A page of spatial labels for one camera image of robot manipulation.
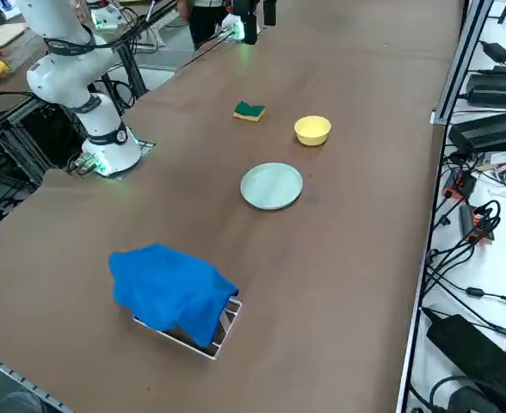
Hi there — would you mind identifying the green and yellow sponge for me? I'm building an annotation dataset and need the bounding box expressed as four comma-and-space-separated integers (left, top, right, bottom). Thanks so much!
231, 101, 266, 125

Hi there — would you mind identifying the small yellow dish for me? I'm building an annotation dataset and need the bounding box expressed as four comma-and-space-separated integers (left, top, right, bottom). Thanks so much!
293, 115, 333, 148

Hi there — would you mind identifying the pale green round plate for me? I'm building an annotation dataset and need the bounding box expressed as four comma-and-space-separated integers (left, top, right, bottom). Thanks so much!
240, 162, 305, 212

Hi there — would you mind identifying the person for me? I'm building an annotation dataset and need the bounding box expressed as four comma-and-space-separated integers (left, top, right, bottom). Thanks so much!
176, 0, 233, 52

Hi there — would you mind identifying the small black power adapter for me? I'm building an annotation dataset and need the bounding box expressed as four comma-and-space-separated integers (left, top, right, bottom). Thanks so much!
479, 40, 506, 64

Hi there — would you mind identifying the wooden board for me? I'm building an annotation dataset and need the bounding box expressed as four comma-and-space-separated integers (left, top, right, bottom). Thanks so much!
0, 21, 31, 52

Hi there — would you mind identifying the large black power adapter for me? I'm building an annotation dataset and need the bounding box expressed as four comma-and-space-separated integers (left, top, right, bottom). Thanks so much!
447, 109, 506, 159
465, 65, 506, 109

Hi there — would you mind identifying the orange and black device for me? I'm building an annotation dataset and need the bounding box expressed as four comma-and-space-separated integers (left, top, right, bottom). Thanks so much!
443, 169, 478, 202
458, 202, 503, 245

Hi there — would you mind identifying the blue cloth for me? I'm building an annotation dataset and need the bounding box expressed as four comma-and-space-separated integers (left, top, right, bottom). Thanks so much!
108, 243, 240, 348

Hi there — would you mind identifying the white metal rack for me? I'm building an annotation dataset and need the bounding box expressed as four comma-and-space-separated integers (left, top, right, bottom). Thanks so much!
131, 296, 244, 361

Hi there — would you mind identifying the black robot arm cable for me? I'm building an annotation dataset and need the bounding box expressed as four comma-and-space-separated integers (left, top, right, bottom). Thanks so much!
42, 23, 97, 58

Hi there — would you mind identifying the aluminium frame post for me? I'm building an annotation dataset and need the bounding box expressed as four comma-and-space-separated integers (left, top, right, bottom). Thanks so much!
432, 0, 495, 126

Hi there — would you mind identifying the black metal table frame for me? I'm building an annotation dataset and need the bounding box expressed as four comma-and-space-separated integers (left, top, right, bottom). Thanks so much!
0, 92, 90, 190

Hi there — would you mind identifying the aluminium table edge rail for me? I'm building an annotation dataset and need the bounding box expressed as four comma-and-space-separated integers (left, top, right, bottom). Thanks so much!
0, 347, 73, 413

